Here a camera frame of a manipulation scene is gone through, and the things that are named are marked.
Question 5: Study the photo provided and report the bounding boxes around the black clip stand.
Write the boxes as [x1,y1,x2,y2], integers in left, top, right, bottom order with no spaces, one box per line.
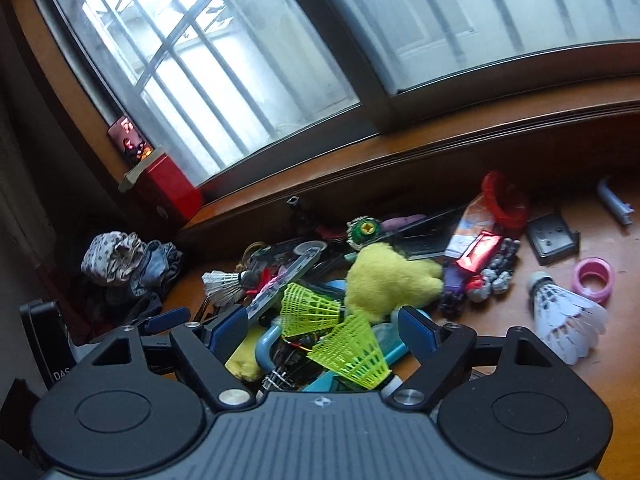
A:
[285,195,309,237]

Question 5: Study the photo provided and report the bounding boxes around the purple sweet potato toy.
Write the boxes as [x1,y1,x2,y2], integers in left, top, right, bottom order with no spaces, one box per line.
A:
[381,214,426,232]

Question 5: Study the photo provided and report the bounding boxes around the grey plastic tube piece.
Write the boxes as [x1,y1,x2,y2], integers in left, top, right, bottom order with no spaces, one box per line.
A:
[597,178,634,226]

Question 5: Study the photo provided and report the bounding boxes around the black white figure toy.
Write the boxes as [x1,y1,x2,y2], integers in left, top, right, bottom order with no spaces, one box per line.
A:
[438,237,521,321]

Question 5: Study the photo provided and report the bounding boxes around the yellow plush toy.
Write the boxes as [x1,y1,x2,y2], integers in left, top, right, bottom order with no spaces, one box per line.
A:
[344,243,444,324]

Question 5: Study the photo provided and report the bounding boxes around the orange white snack packet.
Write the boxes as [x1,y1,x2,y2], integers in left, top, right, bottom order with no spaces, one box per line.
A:
[445,194,495,259]

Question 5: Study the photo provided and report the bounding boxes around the yellow nylon shuttlecock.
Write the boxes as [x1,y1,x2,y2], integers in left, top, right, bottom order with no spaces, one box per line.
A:
[280,283,342,338]
[307,312,402,398]

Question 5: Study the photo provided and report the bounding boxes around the red plastic disc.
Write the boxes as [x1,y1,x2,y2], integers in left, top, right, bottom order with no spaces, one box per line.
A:
[482,170,529,236]

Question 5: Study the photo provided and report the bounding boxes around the red box on sill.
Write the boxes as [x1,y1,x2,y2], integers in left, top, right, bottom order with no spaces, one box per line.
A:
[118,146,203,228]

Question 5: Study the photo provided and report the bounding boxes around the glowing phone screen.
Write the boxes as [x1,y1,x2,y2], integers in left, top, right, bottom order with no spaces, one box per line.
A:
[107,115,153,167]

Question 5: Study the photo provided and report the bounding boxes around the green yellow spinning top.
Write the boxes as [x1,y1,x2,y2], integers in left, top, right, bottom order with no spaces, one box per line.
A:
[346,216,382,252]

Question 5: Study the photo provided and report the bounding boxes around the pink tape roll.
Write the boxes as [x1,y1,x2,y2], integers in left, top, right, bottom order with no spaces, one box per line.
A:
[572,257,615,304]

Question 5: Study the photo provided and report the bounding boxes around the red shiny candy wrapper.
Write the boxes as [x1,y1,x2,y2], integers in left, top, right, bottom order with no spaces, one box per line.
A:
[456,231,503,274]

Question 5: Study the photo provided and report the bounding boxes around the folded clothes pile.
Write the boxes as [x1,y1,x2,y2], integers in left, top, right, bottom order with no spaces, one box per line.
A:
[80,231,182,325]

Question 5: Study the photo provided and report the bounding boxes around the worn white feather shuttlecock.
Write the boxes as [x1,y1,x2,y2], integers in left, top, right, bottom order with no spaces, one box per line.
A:
[202,270,259,307]

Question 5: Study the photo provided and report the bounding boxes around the black square bracket plate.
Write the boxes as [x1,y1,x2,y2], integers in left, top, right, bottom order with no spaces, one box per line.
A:
[525,211,580,266]

